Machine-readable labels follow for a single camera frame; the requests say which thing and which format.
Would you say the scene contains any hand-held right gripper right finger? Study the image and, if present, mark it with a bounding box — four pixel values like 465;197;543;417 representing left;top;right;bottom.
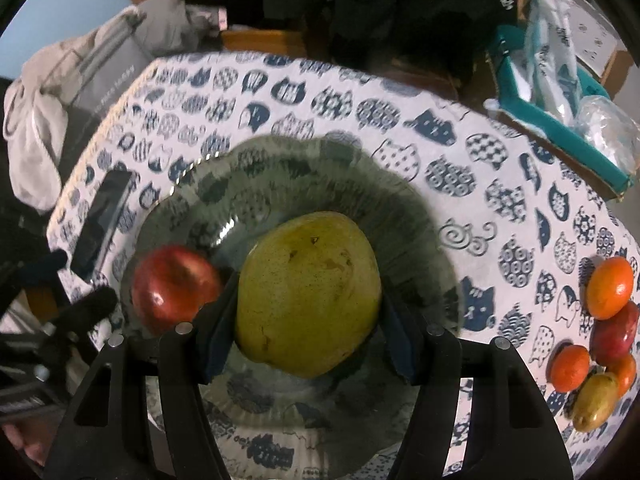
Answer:
382;292;576;480

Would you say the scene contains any small red apple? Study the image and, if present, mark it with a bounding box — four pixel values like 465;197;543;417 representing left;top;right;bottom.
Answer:
590;302;640;367

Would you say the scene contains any tangerine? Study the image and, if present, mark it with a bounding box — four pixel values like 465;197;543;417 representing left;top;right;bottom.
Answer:
550;344;592;393
586;256;635;321
607;354;637;398

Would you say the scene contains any long printed plastic bag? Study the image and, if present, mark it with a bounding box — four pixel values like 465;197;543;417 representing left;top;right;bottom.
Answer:
502;0;583;126

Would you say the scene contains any cat print tablecloth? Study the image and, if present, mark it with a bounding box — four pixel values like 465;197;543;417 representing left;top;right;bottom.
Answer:
46;52;640;480

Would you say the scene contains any large yellow-green pear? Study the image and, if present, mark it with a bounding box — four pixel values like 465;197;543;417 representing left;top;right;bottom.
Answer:
234;211;383;380

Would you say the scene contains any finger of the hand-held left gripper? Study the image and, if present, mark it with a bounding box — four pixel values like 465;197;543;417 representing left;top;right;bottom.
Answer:
55;287;119;334
0;249;68;292

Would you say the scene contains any grey clothing pile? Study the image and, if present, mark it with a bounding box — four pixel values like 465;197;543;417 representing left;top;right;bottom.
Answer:
55;15;161;176

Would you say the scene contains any grey garment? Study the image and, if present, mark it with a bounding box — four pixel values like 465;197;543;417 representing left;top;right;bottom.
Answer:
125;0;228;53

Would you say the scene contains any small yellow-green pear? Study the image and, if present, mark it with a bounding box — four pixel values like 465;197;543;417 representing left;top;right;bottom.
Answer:
571;372;621;433

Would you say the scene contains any large black hanging coat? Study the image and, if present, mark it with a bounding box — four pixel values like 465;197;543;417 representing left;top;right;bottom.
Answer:
325;0;516;86

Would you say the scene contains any person's left hand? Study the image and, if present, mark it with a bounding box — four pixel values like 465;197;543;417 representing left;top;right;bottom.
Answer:
0;422;51;467

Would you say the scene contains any glass plate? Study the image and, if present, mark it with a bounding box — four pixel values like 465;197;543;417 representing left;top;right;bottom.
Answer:
120;135;463;478

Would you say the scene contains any white patterned storage box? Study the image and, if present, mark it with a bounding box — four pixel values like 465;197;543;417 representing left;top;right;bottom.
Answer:
570;0;621;81

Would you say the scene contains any large red apple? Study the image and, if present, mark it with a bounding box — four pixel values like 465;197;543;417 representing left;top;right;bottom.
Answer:
131;246;224;338

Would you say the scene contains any teal tray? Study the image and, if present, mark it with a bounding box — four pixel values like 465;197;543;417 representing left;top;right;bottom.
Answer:
482;25;633;196

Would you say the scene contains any black smartphone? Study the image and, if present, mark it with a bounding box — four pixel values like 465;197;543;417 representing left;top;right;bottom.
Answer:
70;170;135;281

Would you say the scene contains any crumpled clear plastic bag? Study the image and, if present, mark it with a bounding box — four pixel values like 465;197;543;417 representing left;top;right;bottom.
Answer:
575;95;640;173

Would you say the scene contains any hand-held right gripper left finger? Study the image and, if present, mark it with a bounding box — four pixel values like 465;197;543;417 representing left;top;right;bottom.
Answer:
42;271;242;480

